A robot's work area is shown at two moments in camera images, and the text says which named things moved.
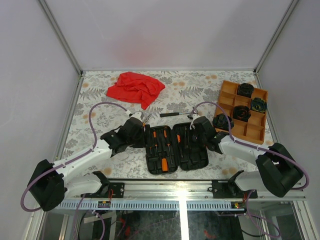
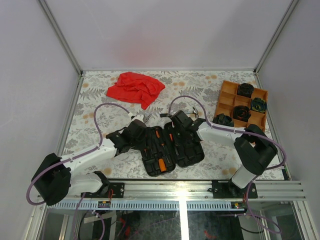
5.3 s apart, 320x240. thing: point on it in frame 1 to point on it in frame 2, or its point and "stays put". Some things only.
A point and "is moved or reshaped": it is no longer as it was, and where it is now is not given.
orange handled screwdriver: (178, 139) to (175, 144)
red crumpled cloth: (133, 88) stays put
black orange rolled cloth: (241, 113) stays put
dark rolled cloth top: (245, 89) stays put
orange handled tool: (164, 164) is moved or reshaped
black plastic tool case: (168, 149) is moved or reshaped
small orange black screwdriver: (154, 135) to (151, 146)
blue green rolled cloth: (258, 104) stays put
